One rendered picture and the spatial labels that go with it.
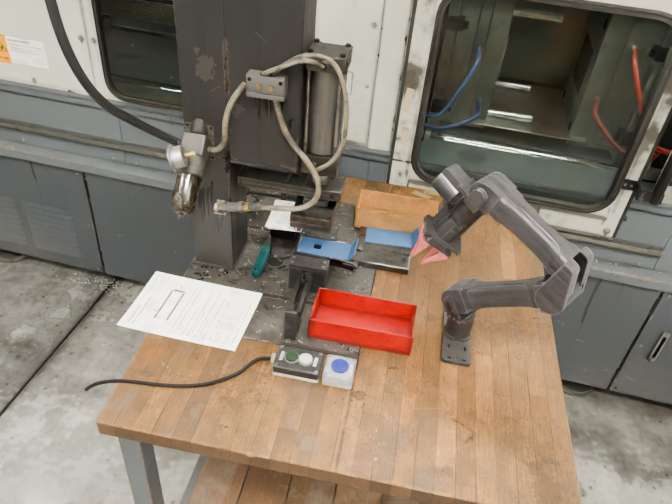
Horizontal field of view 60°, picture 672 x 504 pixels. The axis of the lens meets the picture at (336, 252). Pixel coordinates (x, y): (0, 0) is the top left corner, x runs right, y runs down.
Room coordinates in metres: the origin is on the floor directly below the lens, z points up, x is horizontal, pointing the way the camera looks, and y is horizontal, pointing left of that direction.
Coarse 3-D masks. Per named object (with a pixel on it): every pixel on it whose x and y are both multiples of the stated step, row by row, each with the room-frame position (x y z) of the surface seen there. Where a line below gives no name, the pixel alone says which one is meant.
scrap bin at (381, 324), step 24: (312, 312) 1.02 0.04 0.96; (336, 312) 1.08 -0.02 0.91; (360, 312) 1.09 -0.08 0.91; (384, 312) 1.09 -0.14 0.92; (408, 312) 1.08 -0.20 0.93; (312, 336) 0.99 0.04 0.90; (336, 336) 0.99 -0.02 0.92; (360, 336) 0.98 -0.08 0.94; (384, 336) 0.97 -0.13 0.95; (408, 336) 1.03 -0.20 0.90
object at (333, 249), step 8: (304, 240) 1.26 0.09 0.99; (312, 240) 1.27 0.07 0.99; (320, 240) 1.27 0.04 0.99; (328, 240) 1.27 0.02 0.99; (304, 248) 1.23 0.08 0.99; (312, 248) 1.23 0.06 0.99; (328, 248) 1.24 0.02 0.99; (336, 248) 1.24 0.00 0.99; (344, 248) 1.25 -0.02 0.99; (352, 248) 1.23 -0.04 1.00; (328, 256) 1.20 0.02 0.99; (336, 256) 1.21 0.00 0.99; (344, 256) 1.21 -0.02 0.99; (352, 256) 1.20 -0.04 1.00
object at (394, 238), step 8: (368, 232) 1.42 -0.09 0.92; (376, 232) 1.42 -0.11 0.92; (384, 232) 1.43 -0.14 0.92; (392, 232) 1.43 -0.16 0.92; (400, 232) 1.44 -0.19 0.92; (416, 232) 1.42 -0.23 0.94; (368, 240) 1.38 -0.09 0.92; (376, 240) 1.38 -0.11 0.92; (384, 240) 1.39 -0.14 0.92; (392, 240) 1.39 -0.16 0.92; (400, 240) 1.40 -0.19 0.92; (408, 240) 1.40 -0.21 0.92; (416, 240) 1.38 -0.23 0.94
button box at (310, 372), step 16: (304, 352) 0.92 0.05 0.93; (320, 352) 0.92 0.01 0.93; (272, 368) 0.87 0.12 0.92; (288, 368) 0.87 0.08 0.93; (304, 368) 0.87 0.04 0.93; (320, 368) 0.88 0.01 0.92; (96, 384) 0.81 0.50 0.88; (144, 384) 0.80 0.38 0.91; (160, 384) 0.80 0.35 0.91; (176, 384) 0.81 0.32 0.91; (192, 384) 0.81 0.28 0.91; (208, 384) 0.82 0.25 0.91
